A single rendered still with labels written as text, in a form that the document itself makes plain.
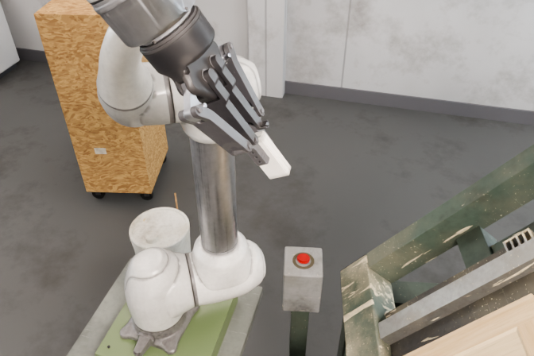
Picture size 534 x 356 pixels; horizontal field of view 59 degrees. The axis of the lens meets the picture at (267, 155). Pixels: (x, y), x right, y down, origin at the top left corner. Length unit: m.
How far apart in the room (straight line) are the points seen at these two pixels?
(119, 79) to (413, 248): 1.01
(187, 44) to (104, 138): 2.45
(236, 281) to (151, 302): 0.23
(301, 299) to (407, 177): 2.02
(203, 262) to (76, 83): 1.69
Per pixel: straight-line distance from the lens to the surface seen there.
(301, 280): 1.47
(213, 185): 1.11
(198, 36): 0.48
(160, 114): 0.95
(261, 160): 0.57
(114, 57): 0.75
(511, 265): 1.24
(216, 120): 0.50
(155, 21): 0.46
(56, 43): 2.70
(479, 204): 1.41
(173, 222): 2.47
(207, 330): 1.49
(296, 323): 1.70
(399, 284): 1.67
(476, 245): 1.43
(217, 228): 1.21
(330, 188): 3.21
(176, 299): 1.34
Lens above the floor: 2.05
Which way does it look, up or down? 36 degrees down
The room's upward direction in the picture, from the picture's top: straight up
